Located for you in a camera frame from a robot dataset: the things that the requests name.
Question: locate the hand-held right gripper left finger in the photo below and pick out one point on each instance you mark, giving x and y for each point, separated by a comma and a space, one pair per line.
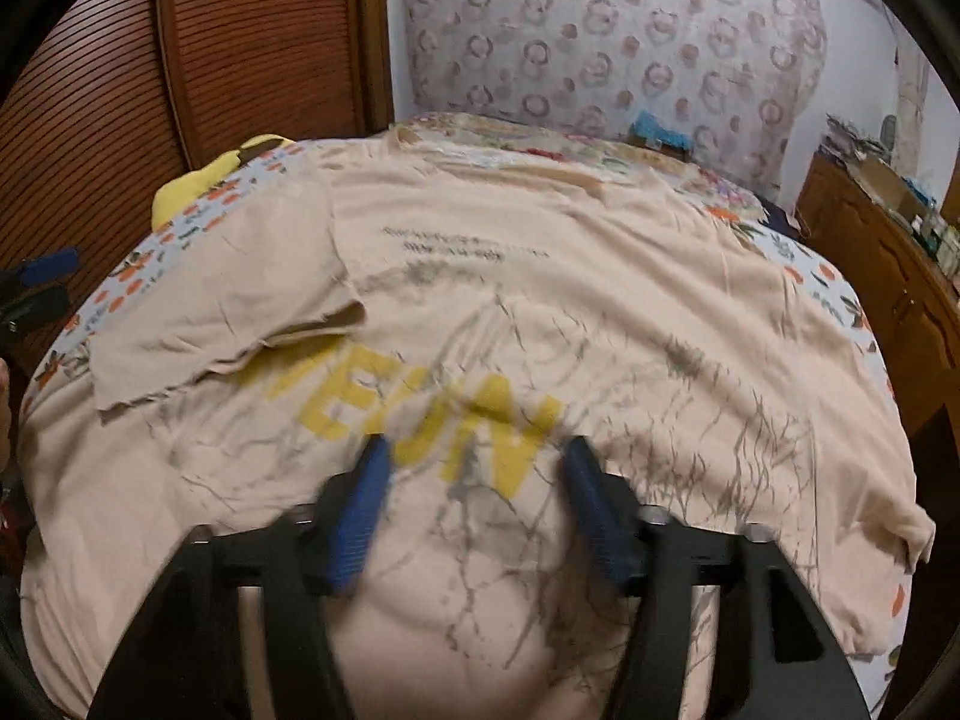
358, 514

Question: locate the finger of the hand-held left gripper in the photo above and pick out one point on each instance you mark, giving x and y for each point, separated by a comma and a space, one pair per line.
41, 306
49, 267

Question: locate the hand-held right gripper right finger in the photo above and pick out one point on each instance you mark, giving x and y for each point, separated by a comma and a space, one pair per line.
598, 514

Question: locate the beige printed t-shirt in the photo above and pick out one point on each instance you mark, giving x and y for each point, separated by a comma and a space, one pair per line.
525, 300

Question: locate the yellow plush toy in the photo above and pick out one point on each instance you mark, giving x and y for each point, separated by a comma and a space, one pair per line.
180, 195

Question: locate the person's dark printed clothing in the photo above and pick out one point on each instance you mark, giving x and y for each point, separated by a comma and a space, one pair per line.
11, 517

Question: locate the brown wooden wardrobe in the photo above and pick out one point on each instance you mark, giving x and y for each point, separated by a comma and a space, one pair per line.
225, 52

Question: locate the orange fruit print bed sheet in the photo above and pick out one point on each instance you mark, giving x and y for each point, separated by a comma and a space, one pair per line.
832, 292

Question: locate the dark blue cloth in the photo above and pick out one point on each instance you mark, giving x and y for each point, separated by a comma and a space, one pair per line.
780, 216

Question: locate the brown wooden dresser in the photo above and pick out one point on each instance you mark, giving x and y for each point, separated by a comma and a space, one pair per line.
885, 270

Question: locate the floral patterned blanket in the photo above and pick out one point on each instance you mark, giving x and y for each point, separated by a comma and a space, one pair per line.
525, 139

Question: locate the small blue object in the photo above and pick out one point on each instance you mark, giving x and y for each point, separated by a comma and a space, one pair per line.
654, 129

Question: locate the clutter on dresser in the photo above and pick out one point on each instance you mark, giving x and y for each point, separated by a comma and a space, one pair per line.
937, 236

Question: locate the open cardboard box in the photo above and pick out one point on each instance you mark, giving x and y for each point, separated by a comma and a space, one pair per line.
889, 184

